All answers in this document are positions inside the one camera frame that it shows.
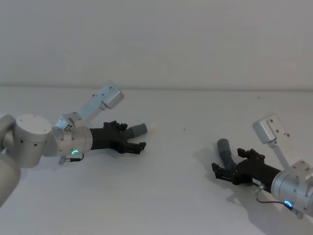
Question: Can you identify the bent grey tube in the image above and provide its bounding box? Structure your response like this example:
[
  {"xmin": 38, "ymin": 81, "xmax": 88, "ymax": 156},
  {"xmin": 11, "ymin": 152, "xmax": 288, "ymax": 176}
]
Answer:
[{"xmin": 217, "ymin": 138, "xmax": 237, "ymax": 173}]

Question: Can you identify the short grey tube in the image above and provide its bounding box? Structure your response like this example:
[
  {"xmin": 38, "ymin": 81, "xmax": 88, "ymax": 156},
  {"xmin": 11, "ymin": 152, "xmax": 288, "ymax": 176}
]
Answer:
[{"xmin": 125, "ymin": 123, "xmax": 148, "ymax": 141}]

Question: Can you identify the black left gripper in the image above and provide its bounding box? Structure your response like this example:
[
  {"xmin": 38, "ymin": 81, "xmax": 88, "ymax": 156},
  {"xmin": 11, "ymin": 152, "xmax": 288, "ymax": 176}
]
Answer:
[{"xmin": 89, "ymin": 120, "xmax": 148, "ymax": 156}]

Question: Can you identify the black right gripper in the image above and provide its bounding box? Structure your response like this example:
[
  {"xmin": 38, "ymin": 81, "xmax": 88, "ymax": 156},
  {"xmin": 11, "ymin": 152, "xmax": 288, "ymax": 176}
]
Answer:
[{"xmin": 211, "ymin": 147, "xmax": 282, "ymax": 194}]

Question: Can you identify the white table cloth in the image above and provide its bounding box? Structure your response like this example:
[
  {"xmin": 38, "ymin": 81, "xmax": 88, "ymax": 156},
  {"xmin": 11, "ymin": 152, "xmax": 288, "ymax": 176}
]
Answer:
[{"xmin": 0, "ymin": 85, "xmax": 313, "ymax": 235}]

